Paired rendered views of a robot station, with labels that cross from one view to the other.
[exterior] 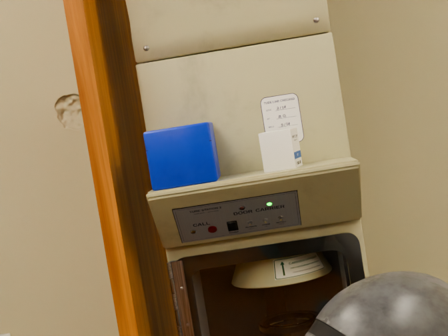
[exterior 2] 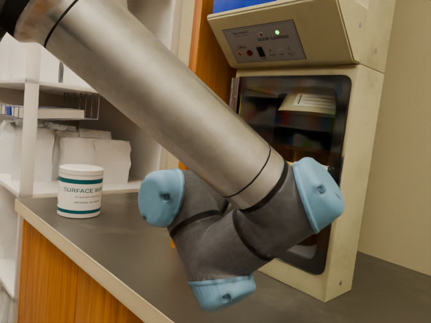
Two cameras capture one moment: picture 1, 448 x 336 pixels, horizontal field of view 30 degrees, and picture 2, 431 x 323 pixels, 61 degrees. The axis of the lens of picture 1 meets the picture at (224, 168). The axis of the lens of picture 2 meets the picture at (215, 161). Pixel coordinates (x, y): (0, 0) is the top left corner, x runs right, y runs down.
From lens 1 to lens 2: 89 cm
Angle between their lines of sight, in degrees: 43
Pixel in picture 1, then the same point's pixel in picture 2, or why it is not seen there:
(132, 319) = not seen: hidden behind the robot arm
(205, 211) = (240, 34)
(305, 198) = (301, 29)
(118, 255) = (194, 58)
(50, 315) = not seen: hidden behind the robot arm
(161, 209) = (216, 29)
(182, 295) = (234, 101)
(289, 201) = (290, 31)
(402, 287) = not seen: outside the picture
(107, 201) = (196, 23)
